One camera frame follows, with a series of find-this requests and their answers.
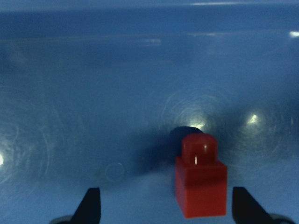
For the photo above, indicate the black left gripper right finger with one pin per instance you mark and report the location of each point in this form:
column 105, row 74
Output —
column 246, row 210

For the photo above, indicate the blue plastic tray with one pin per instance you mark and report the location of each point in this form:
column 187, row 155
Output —
column 101, row 97

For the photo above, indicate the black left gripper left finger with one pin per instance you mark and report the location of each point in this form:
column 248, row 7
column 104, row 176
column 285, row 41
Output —
column 89, row 210

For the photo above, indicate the red block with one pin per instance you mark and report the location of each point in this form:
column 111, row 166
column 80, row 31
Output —
column 201, row 180

